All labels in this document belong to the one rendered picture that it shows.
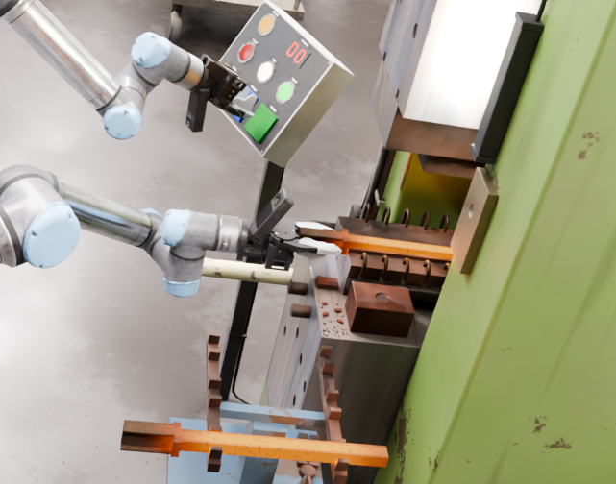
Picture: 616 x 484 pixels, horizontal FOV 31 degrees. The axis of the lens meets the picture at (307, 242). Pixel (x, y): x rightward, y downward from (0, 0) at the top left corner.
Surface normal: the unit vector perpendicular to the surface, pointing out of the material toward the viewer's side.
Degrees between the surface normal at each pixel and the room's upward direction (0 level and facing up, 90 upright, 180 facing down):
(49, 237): 88
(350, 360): 90
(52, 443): 0
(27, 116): 0
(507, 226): 90
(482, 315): 90
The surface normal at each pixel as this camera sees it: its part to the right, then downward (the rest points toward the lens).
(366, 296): 0.21, -0.81
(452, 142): 0.09, 0.58
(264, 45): -0.62, -0.29
